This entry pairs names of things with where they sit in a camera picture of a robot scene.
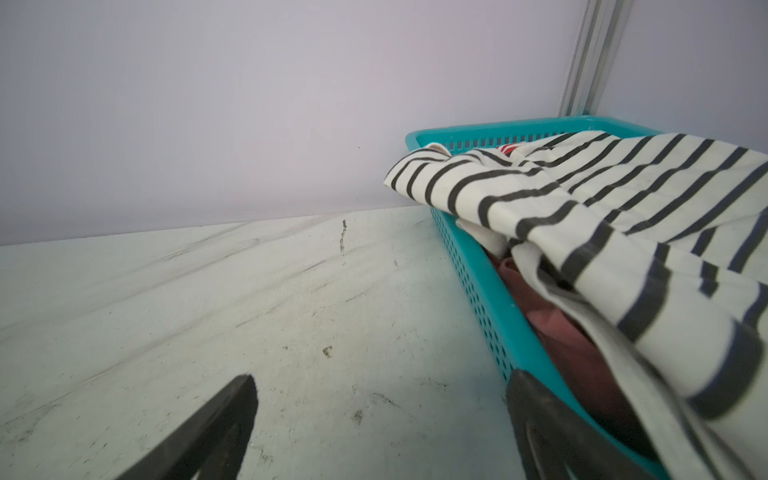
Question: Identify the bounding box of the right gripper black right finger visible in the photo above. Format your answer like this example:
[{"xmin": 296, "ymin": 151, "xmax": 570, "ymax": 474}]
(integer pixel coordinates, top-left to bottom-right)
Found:
[{"xmin": 506, "ymin": 370, "xmax": 654, "ymax": 479}]

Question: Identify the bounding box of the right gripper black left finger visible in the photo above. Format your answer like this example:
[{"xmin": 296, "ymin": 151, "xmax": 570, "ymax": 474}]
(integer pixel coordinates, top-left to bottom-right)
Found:
[{"xmin": 119, "ymin": 375, "xmax": 259, "ymax": 480}]

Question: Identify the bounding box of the black white striped tank top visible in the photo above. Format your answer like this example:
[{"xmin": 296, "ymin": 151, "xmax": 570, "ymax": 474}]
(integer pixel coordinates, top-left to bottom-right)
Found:
[{"xmin": 385, "ymin": 131, "xmax": 767, "ymax": 479}]

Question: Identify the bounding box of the red white striped tank top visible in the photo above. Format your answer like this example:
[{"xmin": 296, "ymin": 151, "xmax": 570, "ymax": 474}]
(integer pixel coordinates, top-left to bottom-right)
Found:
[{"xmin": 488, "ymin": 142, "xmax": 658, "ymax": 457}]

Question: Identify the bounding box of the teal plastic basket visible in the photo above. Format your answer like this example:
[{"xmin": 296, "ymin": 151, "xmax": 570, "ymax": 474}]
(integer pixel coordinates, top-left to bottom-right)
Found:
[{"xmin": 405, "ymin": 116, "xmax": 668, "ymax": 479}]

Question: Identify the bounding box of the aluminium frame post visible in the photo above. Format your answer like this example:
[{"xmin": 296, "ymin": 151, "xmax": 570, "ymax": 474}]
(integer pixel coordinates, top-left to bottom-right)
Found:
[{"xmin": 559, "ymin": 0, "xmax": 633, "ymax": 117}]

